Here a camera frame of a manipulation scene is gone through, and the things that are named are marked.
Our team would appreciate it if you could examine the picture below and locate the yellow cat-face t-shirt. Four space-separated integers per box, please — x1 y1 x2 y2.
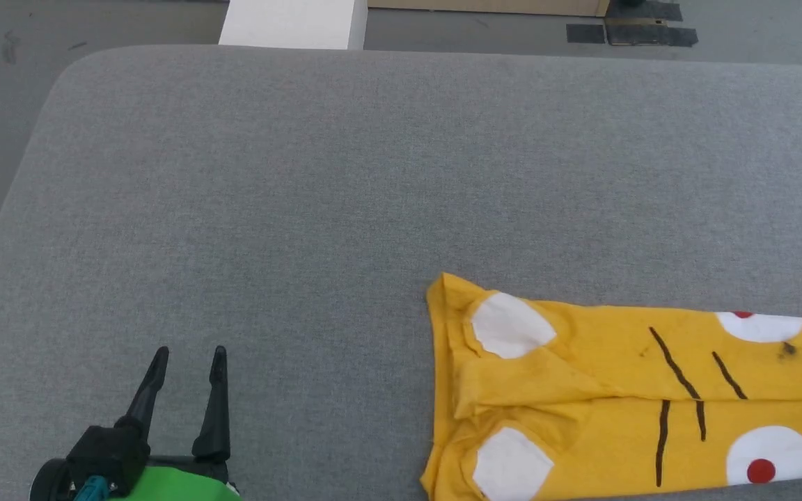
420 272 802 501

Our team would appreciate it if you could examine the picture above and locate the large black floor tape patch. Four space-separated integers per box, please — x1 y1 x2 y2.
604 1 699 49

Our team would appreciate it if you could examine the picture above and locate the white rectangular block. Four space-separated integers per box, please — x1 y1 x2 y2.
218 0 369 51

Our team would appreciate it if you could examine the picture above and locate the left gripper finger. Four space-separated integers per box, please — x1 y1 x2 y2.
191 345 230 464
115 345 171 440

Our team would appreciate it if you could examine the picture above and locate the small black floor tape patch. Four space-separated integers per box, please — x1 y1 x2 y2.
566 24 606 45

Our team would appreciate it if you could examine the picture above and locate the left camera cable teal plug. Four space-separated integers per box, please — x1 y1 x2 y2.
72 476 111 501

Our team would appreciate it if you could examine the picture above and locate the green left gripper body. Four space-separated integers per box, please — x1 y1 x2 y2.
29 456 242 501

